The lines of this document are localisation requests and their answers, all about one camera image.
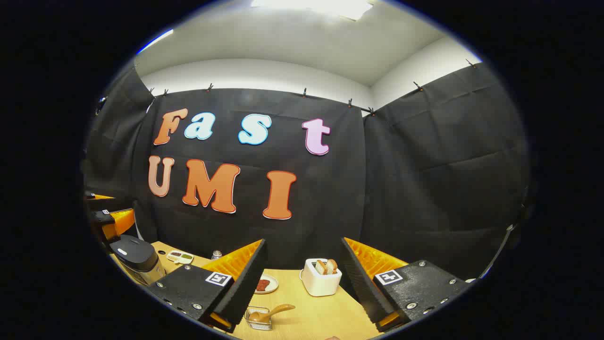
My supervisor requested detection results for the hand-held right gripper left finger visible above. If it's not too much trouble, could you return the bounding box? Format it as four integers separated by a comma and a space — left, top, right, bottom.
146, 238, 268, 333

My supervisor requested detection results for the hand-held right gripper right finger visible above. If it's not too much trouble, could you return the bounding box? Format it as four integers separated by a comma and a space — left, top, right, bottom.
341, 237, 472, 332

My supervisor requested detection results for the black silver rice cooker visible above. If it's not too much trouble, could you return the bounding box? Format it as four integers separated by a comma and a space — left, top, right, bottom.
109, 235, 167, 286

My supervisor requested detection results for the wooden spoon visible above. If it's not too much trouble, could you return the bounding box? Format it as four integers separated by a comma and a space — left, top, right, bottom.
248, 304, 296, 324

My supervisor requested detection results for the metal wire chopstick holder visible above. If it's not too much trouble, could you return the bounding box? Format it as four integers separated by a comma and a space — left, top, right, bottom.
244, 306, 273, 331

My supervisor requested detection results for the white round plate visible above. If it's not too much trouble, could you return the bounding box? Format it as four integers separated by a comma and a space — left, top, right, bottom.
254, 274, 279, 294

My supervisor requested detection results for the white toaster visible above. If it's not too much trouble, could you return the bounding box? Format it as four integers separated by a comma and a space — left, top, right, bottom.
300, 258, 343, 297

